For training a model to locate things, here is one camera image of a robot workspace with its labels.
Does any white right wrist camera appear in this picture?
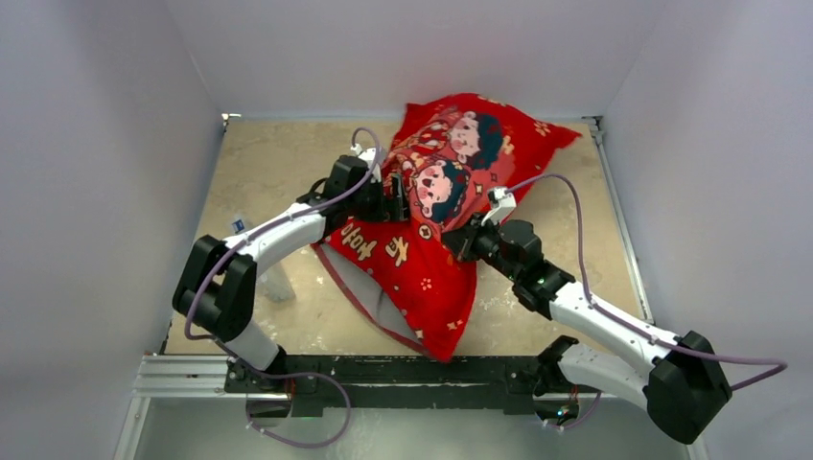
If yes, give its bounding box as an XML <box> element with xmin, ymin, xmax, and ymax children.
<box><xmin>480</xmin><ymin>186</ymin><xmax>517</xmax><ymax>226</ymax></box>

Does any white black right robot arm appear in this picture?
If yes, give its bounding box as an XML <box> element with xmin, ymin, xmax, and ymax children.
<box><xmin>442</xmin><ymin>219</ymin><xmax>732</xmax><ymax>445</ymax></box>

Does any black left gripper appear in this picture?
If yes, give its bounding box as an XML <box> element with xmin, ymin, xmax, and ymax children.
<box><xmin>346</xmin><ymin>173</ymin><xmax>413</xmax><ymax>222</ymax></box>

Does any red printed pillowcase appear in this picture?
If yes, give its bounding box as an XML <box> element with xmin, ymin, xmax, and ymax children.
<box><xmin>314</xmin><ymin>93</ymin><xmax>579</xmax><ymax>362</ymax></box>

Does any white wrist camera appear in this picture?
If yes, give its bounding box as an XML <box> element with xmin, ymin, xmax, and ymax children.
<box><xmin>350</xmin><ymin>144</ymin><xmax>385</xmax><ymax>183</ymax></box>
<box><xmin>480</xmin><ymin>186</ymin><xmax>517</xmax><ymax>226</ymax></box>

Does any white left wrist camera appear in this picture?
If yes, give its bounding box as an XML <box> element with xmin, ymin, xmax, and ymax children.
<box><xmin>350</xmin><ymin>144</ymin><xmax>385</xmax><ymax>183</ymax></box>

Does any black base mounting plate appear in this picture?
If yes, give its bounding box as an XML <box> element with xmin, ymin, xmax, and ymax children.
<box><xmin>225</xmin><ymin>354</ymin><xmax>601</xmax><ymax>417</ymax></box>

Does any white pillow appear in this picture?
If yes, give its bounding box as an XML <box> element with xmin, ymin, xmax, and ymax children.
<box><xmin>318</xmin><ymin>245</ymin><xmax>424</xmax><ymax>353</ymax></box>

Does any metal corner bracket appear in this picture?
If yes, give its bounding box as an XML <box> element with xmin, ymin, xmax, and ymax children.
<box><xmin>221</xmin><ymin>113</ymin><xmax>243</xmax><ymax>132</ymax></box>

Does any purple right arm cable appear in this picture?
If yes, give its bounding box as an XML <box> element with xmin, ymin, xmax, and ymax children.
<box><xmin>504</xmin><ymin>173</ymin><xmax>789</xmax><ymax>433</ymax></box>

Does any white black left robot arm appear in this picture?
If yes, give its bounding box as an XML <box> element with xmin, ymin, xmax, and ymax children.
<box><xmin>172</xmin><ymin>155</ymin><xmax>410</xmax><ymax>392</ymax></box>

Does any aluminium front frame rail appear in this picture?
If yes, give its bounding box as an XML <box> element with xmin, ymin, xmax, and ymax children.
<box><xmin>115</xmin><ymin>351</ymin><xmax>708</xmax><ymax>459</ymax></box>

